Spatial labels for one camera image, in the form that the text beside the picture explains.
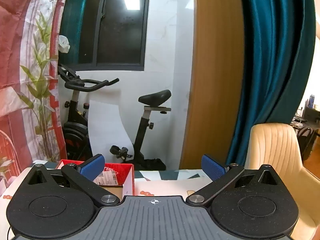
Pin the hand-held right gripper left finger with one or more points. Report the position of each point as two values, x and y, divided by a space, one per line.
93 166

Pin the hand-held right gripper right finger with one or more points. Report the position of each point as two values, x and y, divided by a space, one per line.
212 168

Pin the red cardboard box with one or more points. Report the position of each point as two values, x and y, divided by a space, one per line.
127 180

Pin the black exercise bike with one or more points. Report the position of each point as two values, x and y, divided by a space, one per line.
77 130

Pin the white board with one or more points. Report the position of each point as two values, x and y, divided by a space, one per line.
107 127

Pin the beige padded chair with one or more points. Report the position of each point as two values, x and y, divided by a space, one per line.
275 150

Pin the pink plant printed backdrop cloth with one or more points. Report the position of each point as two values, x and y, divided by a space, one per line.
30 80

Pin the cluttered dark desk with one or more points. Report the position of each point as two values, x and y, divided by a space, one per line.
310 113

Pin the teal curtain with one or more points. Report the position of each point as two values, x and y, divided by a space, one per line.
270 67

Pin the crumpled white plastic bag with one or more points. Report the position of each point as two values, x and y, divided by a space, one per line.
64 44

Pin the dark framed window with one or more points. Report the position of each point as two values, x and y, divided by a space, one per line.
120 30

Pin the wooden door frame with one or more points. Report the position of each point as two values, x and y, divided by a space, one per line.
215 80

